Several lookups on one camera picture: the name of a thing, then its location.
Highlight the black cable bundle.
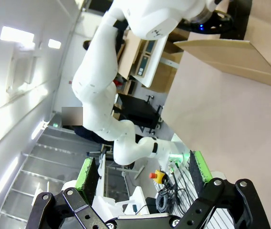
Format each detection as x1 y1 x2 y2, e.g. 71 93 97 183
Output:
156 164 191 213

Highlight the ceiling light panel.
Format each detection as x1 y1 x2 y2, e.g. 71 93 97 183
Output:
0 25 35 46
48 38 62 49

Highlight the black hoodie torso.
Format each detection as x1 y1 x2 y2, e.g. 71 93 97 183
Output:
73 125 117 145

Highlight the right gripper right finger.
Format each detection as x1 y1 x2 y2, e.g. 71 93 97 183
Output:
173 150 271 229

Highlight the yellow emergency stop button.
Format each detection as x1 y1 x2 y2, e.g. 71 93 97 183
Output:
149 169 166 185

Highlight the black cart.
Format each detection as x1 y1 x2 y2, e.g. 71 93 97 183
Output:
117 93 165 135

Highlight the brown cardboard box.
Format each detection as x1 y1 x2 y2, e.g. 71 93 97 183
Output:
173 0 271 91

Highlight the person's blurred head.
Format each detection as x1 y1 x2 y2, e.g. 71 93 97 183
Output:
61 106 83 126

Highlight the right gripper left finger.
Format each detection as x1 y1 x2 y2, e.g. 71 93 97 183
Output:
27 157 118 229

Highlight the ceiling air conditioner unit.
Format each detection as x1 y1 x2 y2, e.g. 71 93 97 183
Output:
5 46 43 96

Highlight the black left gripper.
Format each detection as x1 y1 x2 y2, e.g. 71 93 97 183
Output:
180 10 235 34

